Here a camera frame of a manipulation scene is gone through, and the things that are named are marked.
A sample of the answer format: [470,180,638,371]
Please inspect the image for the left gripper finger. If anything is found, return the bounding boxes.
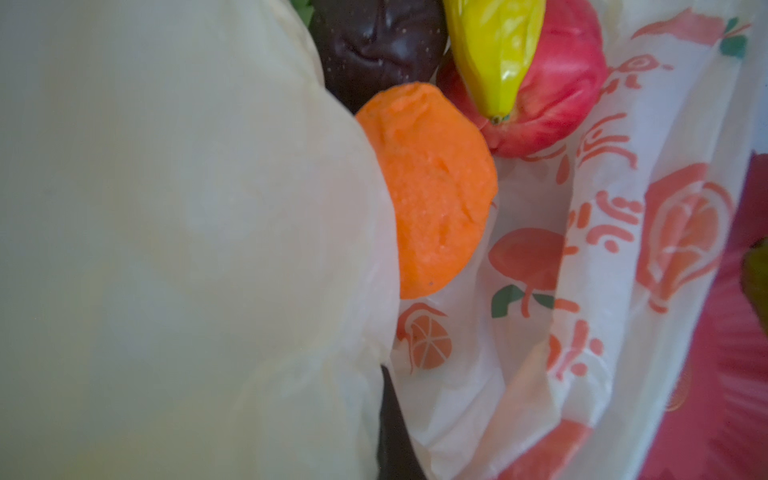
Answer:
[377,365,426,480]

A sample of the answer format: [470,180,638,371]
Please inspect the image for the fake green lime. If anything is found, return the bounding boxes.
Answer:
[740,237,768,333]

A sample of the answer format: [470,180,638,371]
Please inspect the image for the fake orange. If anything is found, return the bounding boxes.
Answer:
[356,82,498,300]

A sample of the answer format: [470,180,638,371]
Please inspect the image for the cream printed plastic bag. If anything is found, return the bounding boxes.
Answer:
[1,1,767,479]

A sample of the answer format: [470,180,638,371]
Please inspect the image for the red flower-shaped plate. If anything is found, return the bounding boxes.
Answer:
[639,153,767,479]

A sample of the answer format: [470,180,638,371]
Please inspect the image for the fake dark purple fruit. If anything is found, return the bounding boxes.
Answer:
[309,0,448,113]

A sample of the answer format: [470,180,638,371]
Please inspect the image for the fake green grapes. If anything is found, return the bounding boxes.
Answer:
[291,0,315,26]

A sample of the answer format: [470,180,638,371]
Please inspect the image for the fake red apple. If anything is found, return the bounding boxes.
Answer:
[436,0,608,158]

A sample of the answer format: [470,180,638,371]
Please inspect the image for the fake yellow banana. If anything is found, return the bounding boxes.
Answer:
[443,0,546,122]

